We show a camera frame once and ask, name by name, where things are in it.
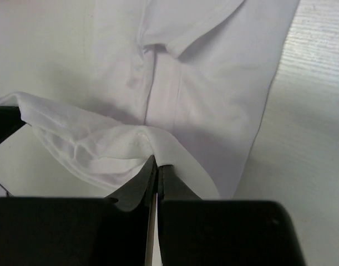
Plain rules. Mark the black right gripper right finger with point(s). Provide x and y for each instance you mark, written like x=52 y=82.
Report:
x=172 y=188

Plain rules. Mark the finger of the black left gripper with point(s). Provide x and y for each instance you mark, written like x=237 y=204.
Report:
x=10 y=121

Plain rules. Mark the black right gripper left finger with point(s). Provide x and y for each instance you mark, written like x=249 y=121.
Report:
x=140 y=188

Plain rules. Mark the white t shirt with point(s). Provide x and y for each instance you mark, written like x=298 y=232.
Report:
x=183 y=81

